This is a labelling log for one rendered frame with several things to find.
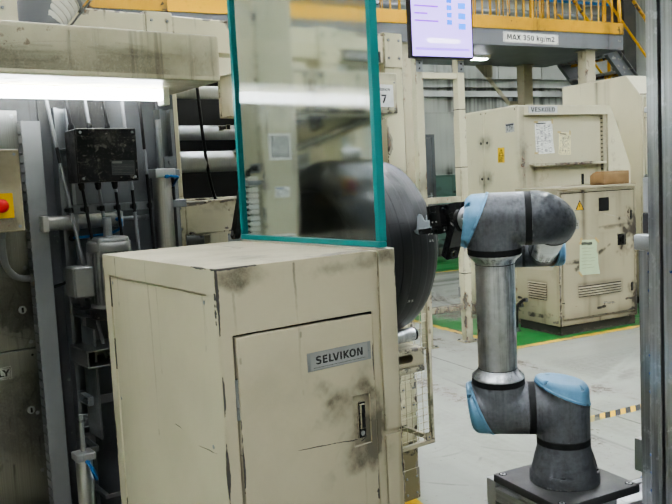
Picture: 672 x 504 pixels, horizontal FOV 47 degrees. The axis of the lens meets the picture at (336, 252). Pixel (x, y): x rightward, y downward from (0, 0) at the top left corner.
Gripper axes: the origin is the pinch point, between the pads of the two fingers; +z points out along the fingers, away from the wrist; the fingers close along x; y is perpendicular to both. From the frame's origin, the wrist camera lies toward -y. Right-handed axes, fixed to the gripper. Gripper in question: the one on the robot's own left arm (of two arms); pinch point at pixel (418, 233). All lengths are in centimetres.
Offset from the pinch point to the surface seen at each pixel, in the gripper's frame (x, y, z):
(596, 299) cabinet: -412, -79, 246
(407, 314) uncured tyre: -0.9, -24.5, 10.7
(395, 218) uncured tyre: 6.5, 5.1, 1.8
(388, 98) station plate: -31, 49, 42
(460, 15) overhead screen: -309, 166, 265
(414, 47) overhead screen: -265, 141, 275
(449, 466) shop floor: -97, -115, 108
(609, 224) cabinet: -429, -16, 236
